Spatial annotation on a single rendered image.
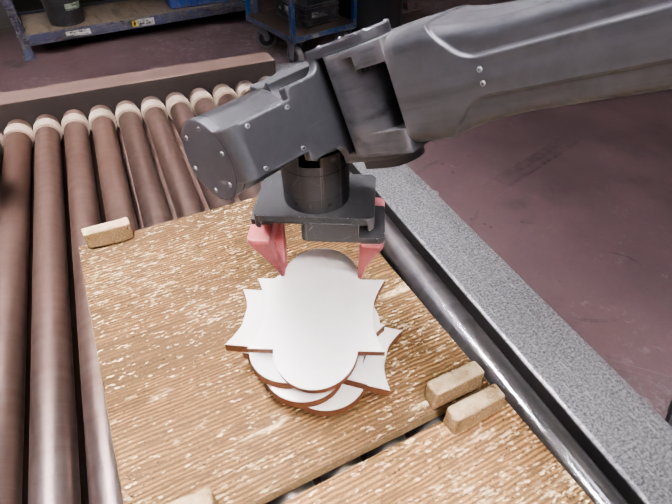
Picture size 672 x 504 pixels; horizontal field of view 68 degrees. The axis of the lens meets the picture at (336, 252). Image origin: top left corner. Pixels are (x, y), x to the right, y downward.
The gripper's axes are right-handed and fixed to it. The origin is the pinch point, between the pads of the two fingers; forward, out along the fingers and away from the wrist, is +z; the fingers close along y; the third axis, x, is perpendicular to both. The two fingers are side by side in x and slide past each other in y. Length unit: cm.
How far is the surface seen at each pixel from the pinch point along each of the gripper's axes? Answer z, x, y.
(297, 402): 5.5, -11.7, -1.3
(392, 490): 8.9, -17.5, 7.4
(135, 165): 10.0, 33.1, -35.2
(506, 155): 106, 196, 73
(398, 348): 9.0, -2.6, 8.1
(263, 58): 7, 73, -21
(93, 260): 8.1, 8.2, -30.5
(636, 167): 107, 190, 137
